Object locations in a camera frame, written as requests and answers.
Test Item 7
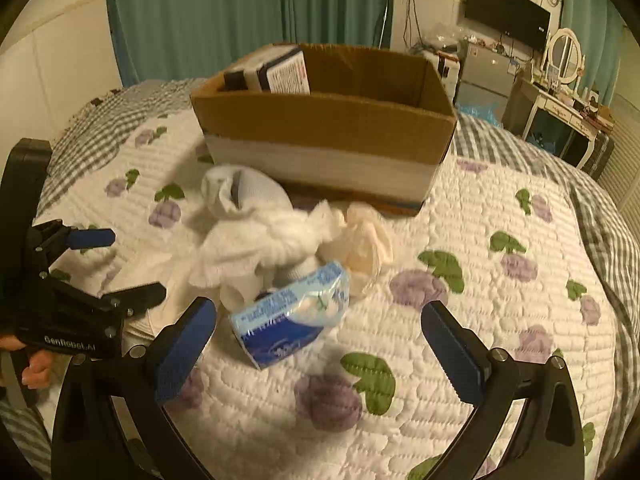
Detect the brown cardboard box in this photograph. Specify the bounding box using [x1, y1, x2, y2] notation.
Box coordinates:
[190, 42, 458, 217]

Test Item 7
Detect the grey small fridge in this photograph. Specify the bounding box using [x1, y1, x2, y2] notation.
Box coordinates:
[455, 41, 522, 112]

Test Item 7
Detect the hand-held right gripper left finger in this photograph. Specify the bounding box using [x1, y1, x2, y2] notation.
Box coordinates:
[51, 296, 218, 480]

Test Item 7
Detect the pale green curtain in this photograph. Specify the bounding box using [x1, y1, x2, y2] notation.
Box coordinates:
[560, 0, 627, 107]

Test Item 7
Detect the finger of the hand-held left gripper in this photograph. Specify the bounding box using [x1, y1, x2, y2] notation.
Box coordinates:
[29, 219, 117, 263]
[47, 282, 167, 322]

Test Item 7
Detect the white small appliance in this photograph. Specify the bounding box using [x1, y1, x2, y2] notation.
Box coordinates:
[434, 52, 462, 97]

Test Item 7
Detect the white floral quilt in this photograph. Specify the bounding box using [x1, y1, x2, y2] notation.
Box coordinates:
[31, 109, 623, 480]

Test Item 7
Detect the blue plastic bag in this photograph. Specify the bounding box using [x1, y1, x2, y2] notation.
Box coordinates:
[456, 101, 502, 125]

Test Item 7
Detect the white vanity table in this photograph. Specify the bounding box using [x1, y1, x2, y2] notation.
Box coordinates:
[521, 76, 615, 162]

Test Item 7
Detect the white cloth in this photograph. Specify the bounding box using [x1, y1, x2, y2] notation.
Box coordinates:
[187, 199, 347, 311]

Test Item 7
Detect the person's left hand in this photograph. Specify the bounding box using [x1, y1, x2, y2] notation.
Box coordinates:
[0, 334, 55, 391]

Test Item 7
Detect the cream sock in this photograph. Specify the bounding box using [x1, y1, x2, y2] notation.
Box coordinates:
[318, 202, 396, 298]

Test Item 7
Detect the black flat television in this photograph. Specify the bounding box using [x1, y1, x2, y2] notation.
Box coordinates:
[464, 0, 552, 52]

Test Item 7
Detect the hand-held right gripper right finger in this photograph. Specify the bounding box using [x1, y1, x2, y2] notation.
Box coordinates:
[421, 301, 586, 480]

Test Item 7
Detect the white oval mirror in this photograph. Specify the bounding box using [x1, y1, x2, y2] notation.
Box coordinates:
[541, 27, 586, 87]

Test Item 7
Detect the blue tissue packet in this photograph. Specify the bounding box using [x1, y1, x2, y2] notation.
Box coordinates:
[229, 260, 351, 371]

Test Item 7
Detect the grey checked bed sheet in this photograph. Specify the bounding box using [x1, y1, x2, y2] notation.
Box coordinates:
[0, 77, 640, 480]

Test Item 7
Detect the dark storage trunk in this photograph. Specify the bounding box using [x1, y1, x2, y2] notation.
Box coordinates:
[574, 129, 616, 178]

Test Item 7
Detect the white grey sock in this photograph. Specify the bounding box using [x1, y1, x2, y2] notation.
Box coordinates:
[200, 166, 295, 221]

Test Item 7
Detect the black hanging cable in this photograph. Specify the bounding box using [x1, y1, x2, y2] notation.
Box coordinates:
[403, 0, 423, 53]

